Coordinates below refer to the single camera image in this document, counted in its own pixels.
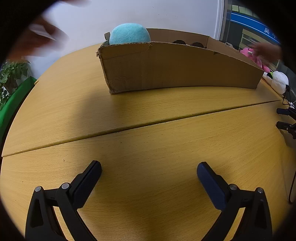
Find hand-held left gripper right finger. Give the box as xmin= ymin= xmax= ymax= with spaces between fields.
xmin=197 ymin=162 xmax=273 ymax=241

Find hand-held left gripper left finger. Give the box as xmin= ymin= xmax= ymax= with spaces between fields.
xmin=25 ymin=160 xmax=102 ymax=241

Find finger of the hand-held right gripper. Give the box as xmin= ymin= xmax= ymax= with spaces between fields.
xmin=276 ymin=121 xmax=296 ymax=139
xmin=277 ymin=108 xmax=296 ymax=116

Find brown cardboard box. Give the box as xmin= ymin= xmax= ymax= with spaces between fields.
xmin=96 ymin=28 xmax=264 ymax=94

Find white panda plush toy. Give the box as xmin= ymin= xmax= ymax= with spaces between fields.
xmin=262 ymin=71 xmax=289 ymax=94

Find blue sign board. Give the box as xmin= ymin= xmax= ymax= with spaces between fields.
xmin=225 ymin=0 xmax=282 ymax=47

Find black sunglasses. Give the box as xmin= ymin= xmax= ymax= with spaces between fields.
xmin=172 ymin=40 xmax=207 ymax=49

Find green potted plant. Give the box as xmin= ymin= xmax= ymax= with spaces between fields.
xmin=0 ymin=60 xmax=30 ymax=109

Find blue pink green plush toy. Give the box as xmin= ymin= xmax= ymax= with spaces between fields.
xmin=109 ymin=23 xmax=152 ymax=45

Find black cable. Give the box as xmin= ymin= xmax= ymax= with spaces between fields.
xmin=282 ymin=85 xmax=296 ymax=109

